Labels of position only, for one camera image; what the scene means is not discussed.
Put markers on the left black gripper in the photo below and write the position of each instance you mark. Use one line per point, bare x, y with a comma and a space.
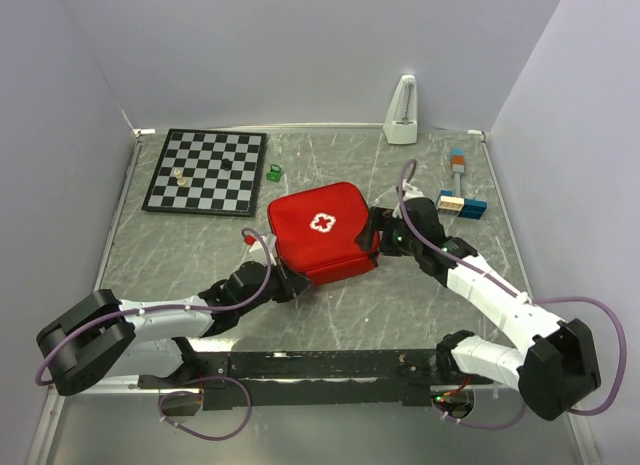
291, 282

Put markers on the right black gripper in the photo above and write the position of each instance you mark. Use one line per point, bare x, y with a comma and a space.
380, 219

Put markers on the red black medicine case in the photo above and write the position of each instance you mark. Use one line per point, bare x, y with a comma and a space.
316, 233

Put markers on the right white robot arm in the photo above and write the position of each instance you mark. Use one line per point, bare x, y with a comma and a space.
551, 362

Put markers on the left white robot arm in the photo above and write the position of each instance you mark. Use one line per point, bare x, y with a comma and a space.
102, 336

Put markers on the blue toy block stack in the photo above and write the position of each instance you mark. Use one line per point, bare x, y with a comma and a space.
468, 208

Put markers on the black base bar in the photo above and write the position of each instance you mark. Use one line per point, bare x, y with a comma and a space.
223, 380

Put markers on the small green toy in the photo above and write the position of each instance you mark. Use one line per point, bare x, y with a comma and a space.
274, 173

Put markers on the white metronome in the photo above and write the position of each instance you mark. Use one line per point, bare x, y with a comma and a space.
401, 122

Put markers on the grey orange blue toy stick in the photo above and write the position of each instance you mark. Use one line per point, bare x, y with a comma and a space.
457, 167

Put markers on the black white chessboard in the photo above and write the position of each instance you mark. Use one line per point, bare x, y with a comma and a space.
210, 190

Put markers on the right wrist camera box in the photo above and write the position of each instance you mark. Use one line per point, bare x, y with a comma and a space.
409, 192

